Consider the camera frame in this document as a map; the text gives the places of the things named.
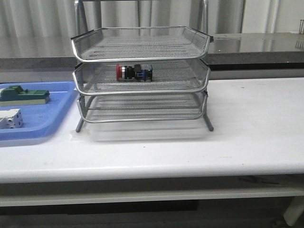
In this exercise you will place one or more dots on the grey stone back counter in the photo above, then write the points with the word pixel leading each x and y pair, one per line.
pixel 226 52

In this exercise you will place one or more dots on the green terminal block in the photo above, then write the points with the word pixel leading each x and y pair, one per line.
pixel 15 95

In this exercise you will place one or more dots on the blue plastic tray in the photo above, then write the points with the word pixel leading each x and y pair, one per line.
pixel 40 122

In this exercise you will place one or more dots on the wire holder on counter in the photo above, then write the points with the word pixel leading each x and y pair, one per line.
pixel 301 27

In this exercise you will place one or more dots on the grey metal rack frame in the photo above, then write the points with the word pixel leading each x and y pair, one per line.
pixel 81 28

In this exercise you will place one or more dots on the white circuit breaker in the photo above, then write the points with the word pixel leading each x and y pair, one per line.
pixel 10 119

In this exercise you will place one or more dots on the red emergency stop button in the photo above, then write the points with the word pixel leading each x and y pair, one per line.
pixel 138 72

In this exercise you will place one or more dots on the silver mesh top tray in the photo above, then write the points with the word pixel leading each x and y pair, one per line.
pixel 140 43

